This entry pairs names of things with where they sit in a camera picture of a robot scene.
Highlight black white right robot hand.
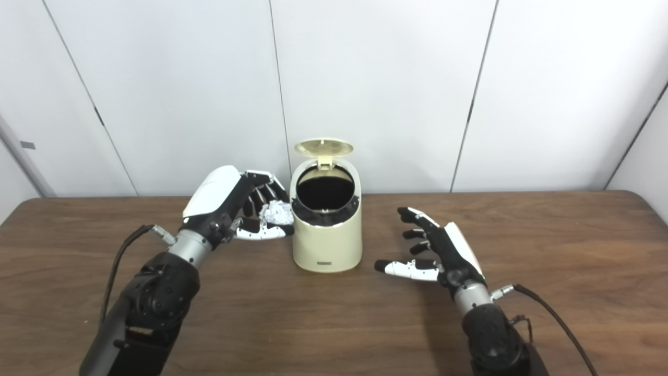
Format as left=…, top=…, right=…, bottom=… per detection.
left=374, top=207, right=487, bottom=298

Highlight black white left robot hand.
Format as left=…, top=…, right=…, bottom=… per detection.
left=182, top=166, right=294, bottom=246

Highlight white paper ball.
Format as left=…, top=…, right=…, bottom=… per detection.
left=259, top=203, right=294, bottom=226

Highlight round cream bin lid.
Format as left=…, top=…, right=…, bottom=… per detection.
left=294, top=138, right=354, bottom=169

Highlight cream-colored trash bin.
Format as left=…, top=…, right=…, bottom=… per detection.
left=291, top=138, right=363, bottom=273

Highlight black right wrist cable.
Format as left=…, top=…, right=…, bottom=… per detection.
left=491, top=284, right=598, bottom=376

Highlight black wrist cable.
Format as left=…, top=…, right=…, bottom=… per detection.
left=99, top=225, right=177, bottom=324
left=491, top=284, right=598, bottom=376

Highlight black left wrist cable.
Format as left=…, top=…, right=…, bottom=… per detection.
left=99, top=225, right=177, bottom=324

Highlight grey wall post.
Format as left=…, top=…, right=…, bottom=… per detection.
left=0, top=115, right=57, bottom=198

